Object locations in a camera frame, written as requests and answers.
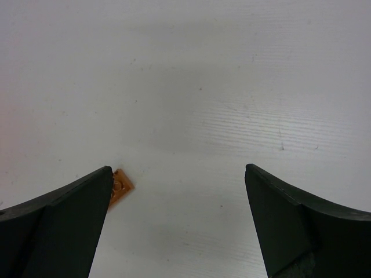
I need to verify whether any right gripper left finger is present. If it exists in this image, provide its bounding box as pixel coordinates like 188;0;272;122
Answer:
1;166;113;277

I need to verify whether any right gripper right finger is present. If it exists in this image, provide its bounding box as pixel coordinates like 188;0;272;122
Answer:
245;164;370;277

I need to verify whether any brown upside-down lego plate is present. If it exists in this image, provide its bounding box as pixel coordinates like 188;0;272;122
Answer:
108;169;135;211

